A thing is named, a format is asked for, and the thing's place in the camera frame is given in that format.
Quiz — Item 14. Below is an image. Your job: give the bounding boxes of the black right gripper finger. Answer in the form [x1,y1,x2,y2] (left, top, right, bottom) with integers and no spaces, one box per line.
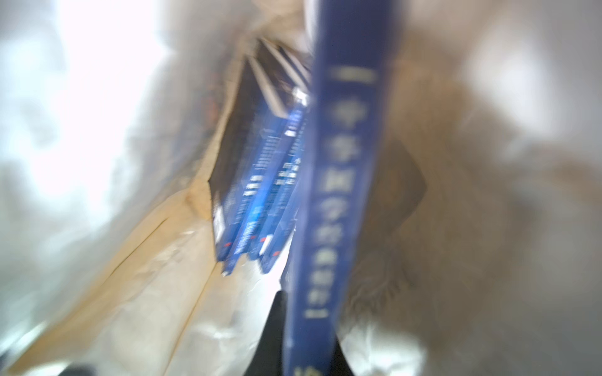
[244,291,287,376]

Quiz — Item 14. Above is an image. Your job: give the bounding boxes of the cream canvas tote bag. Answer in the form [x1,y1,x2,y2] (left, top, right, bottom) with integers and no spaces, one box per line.
[1,1,601,375]

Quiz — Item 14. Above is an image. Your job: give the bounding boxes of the blue spine book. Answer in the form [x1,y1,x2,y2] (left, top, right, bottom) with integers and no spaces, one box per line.
[282,1,399,375]

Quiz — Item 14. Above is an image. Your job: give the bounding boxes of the stack of blue books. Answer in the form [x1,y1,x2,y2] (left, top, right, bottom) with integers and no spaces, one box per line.
[209,38,309,276]

